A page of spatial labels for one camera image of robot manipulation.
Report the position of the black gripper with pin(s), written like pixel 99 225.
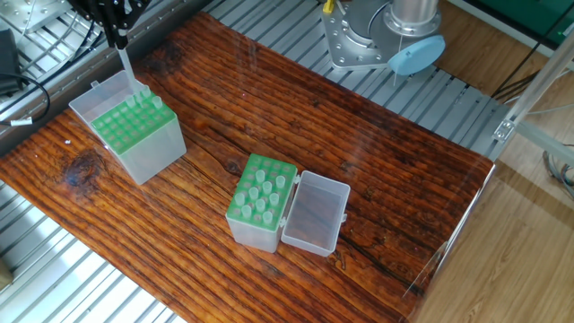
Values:
pixel 108 4

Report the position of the translucent tip box green rack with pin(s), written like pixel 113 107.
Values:
pixel 249 233
pixel 152 152

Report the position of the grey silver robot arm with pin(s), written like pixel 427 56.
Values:
pixel 395 31

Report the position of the clear hinged box lid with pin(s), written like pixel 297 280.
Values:
pixel 314 215
pixel 100 94

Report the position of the yellow tag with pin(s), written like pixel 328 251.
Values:
pixel 328 5

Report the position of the glossy wooden board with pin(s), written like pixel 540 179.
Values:
pixel 377 170

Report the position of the grey metal mount plate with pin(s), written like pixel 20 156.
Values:
pixel 354 45

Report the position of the aluminium frame corner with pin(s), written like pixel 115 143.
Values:
pixel 529 112

